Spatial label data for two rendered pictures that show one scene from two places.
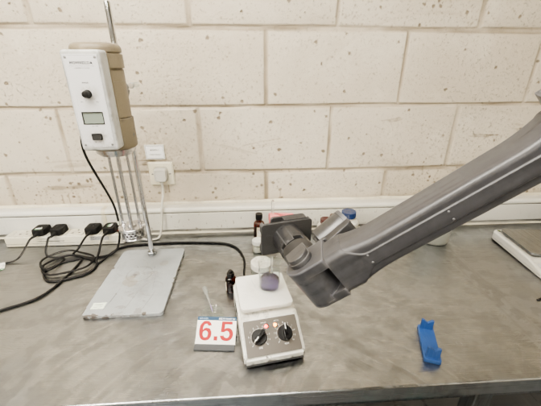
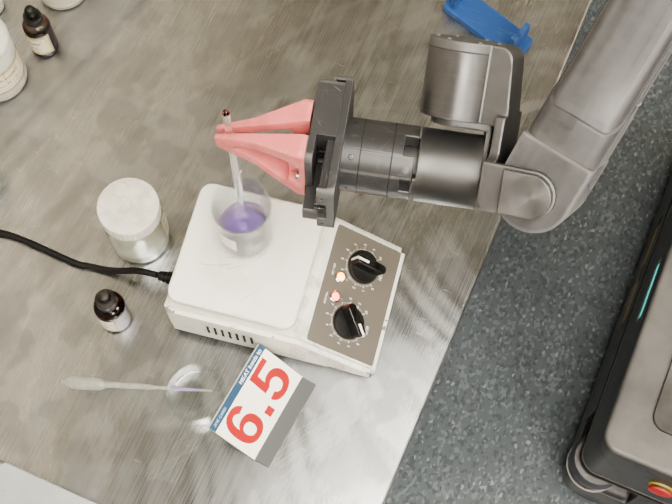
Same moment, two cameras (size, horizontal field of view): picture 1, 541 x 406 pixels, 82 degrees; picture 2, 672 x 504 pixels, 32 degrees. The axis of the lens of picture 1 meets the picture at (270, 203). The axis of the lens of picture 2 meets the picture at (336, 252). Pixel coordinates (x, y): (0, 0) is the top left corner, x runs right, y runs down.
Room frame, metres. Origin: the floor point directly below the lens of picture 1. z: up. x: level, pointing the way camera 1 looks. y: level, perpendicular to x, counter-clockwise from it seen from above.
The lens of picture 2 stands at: (0.35, 0.32, 1.82)
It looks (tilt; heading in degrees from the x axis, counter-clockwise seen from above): 69 degrees down; 297
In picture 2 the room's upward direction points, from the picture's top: 1 degrees clockwise
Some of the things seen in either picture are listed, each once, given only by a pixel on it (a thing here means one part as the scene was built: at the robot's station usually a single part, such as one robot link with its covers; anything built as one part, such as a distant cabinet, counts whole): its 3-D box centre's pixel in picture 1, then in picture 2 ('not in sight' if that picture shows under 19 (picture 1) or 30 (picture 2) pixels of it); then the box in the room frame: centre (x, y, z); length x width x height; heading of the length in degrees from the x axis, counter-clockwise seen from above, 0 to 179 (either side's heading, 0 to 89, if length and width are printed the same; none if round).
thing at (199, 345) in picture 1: (215, 333); (263, 405); (0.52, 0.12, 0.77); 0.09 x 0.06 x 0.04; 88
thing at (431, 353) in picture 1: (429, 339); (488, 18); (0.51, -0.35, 0.77); 0.10 x 0.03 x 0.04; 164
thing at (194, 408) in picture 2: (212, 316); (196, 395); (0.58, 0.14, 0.76); 0.06 x 0.06 x 0.02
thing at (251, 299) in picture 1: (262, 290); (247, 255); (0.59, 0.02, 0.83); 0.12 x 0.12 x 0.01; 12
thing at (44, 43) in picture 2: not in sight; (37, 27); (0.92, -0.12, 0.79); 0.03 x 0.03 x 0.07
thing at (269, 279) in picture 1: (270, 273); (244, 216); (0.60, 0.00, 0.87); 0.06 x 0.05 x 0.08; 112
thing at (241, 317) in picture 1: (265, 312); (276, 277); (0.57, 0.01, 0.79); 0.22 x 0.13 x 0.08; 12
